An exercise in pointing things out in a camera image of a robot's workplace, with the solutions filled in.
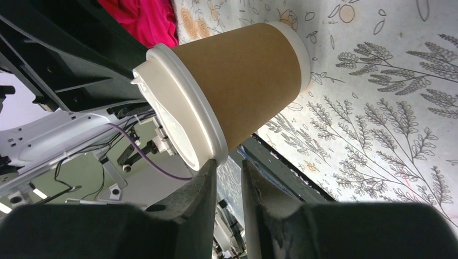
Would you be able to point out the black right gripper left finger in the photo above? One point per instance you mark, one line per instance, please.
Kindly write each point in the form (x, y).
(178, 226)

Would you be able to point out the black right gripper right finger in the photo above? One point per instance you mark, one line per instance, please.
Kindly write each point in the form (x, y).
(280, 226)

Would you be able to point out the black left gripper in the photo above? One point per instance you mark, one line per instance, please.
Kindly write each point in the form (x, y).
(72, 55)

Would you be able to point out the white plastic cup lid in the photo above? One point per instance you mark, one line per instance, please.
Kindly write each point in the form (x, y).
(181, 106)

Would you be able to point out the brown paper cup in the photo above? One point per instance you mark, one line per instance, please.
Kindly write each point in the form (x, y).
(248, 75)

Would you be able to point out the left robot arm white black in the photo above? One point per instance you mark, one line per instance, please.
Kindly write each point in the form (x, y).
(32, 149)

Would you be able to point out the red cloth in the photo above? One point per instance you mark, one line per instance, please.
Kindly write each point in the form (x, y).
(149, 21)

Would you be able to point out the floral table mat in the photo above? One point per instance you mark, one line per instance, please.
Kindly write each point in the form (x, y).
(378, 122)

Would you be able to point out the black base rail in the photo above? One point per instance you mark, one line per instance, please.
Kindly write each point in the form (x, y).
(279, 171)

